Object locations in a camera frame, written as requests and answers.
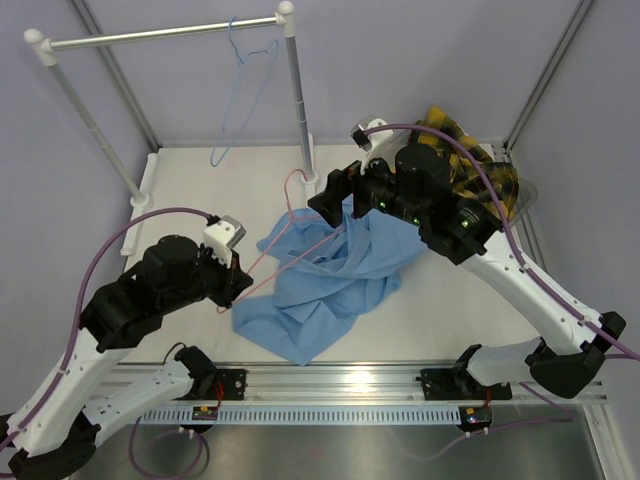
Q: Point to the white and metal clothes rack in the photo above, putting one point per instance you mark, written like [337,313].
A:
[93,154]

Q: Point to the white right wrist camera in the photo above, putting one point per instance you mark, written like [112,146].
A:
[377,145]

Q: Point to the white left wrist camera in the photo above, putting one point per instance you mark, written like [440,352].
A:
[221,237]

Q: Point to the light blue wire hanger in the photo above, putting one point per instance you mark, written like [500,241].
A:
[254,69]

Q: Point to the clear plastic bin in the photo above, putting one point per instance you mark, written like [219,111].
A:
[527,196]

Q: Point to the aluminium frame post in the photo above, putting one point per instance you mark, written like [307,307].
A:
[558,54]
[86,18]

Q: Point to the light blue shirt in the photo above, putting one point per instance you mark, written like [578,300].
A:
[327,279]

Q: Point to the aluminium frame post left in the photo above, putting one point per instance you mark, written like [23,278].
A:
[86,18]

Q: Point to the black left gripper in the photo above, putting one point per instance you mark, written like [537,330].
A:
[235,280]

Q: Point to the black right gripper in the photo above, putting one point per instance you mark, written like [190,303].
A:
[343,183]

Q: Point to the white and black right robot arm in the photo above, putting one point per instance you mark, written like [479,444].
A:
[572,339]

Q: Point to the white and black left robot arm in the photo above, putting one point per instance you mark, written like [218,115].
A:
[58,439]

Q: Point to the aluminium mounting rail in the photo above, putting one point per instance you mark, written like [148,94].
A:
[343,384]

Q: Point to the yellow plaid shirt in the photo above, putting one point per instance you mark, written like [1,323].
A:
[464,178]

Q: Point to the perforated white cable duct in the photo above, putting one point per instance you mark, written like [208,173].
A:
[303,415]

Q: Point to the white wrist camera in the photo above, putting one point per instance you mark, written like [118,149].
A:
[377,145]
[221,237]

